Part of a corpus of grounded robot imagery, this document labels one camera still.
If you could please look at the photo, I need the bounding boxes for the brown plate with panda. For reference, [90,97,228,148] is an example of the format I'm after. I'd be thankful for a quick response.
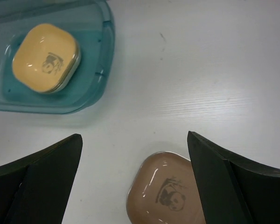
[126,152,206,224]

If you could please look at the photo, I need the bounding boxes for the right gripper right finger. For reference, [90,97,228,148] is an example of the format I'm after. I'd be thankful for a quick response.
[187,131,280,224]

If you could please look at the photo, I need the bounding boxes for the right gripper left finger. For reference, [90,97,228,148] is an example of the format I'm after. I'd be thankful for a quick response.
[0,134,83,224]

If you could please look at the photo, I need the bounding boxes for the yellow plate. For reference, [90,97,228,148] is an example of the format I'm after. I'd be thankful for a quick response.
[12,23,78,94]

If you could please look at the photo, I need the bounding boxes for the teal plastic bin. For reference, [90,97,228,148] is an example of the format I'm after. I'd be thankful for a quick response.
[0,0,115,114]

